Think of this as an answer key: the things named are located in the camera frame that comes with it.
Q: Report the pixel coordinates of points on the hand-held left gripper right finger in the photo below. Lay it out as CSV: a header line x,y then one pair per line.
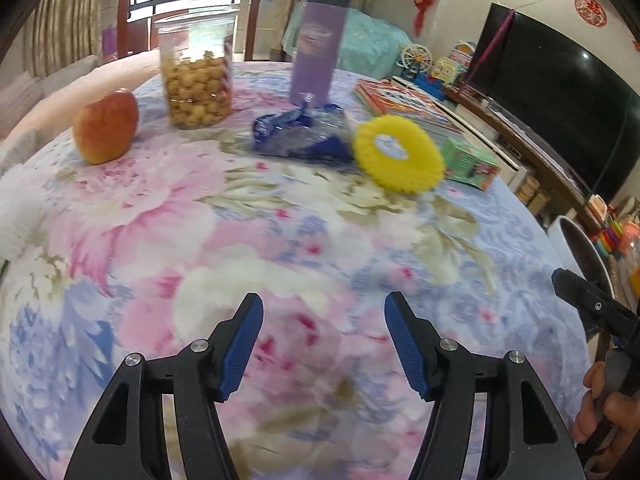
x,y
407,345

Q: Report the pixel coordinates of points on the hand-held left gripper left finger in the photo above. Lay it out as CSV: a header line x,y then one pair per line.
x,y
242,350

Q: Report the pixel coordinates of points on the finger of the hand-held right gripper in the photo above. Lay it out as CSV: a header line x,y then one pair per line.
x,y
595,305

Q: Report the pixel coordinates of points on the round black white bin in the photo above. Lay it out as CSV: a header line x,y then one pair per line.
x,y
585,255

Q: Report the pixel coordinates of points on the person's right hand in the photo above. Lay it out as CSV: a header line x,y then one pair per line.
x,y
625,420

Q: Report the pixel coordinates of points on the pink toy lamp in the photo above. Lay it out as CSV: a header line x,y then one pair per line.
x,y
630,237

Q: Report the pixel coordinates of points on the floral tablecloth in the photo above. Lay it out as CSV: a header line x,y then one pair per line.
x,y
310,240

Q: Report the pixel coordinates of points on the yellow plastic tub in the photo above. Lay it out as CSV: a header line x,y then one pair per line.
x,y
529,191

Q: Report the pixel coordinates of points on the yellow round bristle pad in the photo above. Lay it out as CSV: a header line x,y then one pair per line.
x,y
415,165

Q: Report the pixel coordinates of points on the green cardboard box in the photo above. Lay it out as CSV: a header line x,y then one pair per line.
x,y
470,165

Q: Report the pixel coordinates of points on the black flat television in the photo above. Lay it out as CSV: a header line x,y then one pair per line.
x,y
560,90

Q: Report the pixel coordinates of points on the grey edged picture book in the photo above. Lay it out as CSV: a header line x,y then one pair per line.
x,y
440,127

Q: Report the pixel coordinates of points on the blue plastic wrapper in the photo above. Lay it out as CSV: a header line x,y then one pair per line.
x,y
295,135

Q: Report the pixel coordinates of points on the red cover picture book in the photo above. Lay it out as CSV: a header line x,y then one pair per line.
x,y
400,100

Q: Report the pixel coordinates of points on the blue toy base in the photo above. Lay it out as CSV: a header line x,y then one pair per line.
x,y
427,87

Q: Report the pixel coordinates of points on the red apple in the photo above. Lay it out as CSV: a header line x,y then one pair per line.
x,y
107,125

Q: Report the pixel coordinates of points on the white fluffy cloth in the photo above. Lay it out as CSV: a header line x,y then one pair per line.
x,y
17,210

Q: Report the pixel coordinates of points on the clear jar of snack balls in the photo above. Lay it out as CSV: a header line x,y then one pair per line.
x,y
197,85

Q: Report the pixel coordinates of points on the pink stick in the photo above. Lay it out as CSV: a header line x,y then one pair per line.
x,y
487,47

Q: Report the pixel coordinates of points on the colourful toy house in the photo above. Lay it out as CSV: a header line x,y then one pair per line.
x,y
452,62

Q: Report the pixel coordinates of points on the ferris wheel toy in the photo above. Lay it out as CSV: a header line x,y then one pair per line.
x,y
415,60

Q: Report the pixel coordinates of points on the round red paper cutting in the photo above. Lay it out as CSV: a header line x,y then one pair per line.
x,y
590,9

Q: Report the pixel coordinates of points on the teal cover cloth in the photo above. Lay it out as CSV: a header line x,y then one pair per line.
x,y
370,40

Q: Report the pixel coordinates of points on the purple drink bottle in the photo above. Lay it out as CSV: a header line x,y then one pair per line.
x,y
315,45

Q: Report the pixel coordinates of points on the red hanging knot ornament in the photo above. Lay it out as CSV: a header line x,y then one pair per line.
x,y
424,7

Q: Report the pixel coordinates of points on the wooden chair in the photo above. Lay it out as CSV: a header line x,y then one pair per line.
x,y
132,20

